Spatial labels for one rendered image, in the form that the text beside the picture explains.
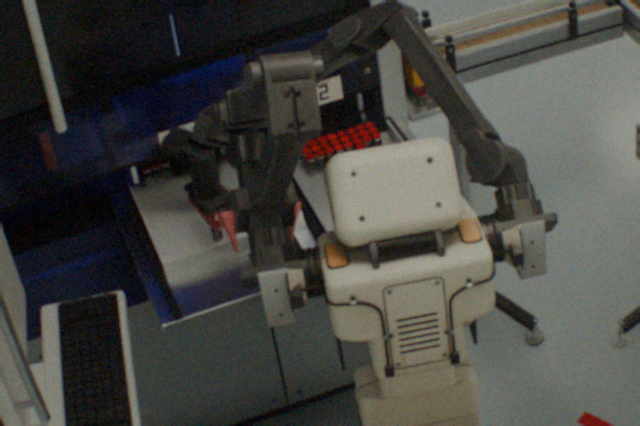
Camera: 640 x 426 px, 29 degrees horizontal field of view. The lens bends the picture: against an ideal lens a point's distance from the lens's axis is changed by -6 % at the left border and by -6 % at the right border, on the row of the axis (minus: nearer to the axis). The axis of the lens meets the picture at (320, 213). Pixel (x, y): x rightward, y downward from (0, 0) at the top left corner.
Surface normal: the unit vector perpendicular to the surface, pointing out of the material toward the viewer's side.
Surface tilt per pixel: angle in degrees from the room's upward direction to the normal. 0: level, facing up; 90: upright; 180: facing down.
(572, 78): 0
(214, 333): 90
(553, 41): 90
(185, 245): 0
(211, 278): 0
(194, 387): 90
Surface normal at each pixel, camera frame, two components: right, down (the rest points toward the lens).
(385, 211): 0.02, -0.06
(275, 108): 0.22, 0.01
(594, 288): -0.12, -0.77
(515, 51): 0.35, 0.56
